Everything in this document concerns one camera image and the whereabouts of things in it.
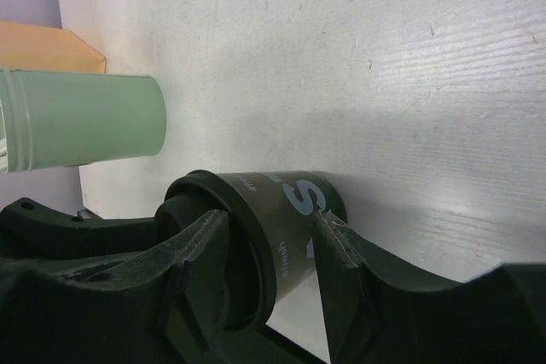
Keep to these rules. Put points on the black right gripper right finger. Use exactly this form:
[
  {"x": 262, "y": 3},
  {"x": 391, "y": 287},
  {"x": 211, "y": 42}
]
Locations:
[{"x": 378, "y": 308}]

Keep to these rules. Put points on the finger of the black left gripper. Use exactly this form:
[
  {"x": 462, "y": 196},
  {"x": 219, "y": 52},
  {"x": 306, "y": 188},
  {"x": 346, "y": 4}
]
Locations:
[{"x": 31, "y": 230}]

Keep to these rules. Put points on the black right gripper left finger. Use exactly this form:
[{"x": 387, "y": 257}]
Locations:
[{"x": 146, "y": 308}]

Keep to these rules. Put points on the black paper coffee cup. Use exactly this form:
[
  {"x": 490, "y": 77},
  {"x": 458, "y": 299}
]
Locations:
[{"x": 284, "y": 203}]

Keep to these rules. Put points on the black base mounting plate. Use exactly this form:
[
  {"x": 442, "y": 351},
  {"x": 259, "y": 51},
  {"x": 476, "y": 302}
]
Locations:
[{"x": 260, "y": 345}]

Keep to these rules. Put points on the green straw holder cup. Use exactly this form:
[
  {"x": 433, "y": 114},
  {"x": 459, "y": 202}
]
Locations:
[{"x": 64, "y": 119}]

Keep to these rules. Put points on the brown paper bag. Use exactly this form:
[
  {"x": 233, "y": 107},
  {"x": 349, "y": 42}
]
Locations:
[{"x": 42, "y": 48}]

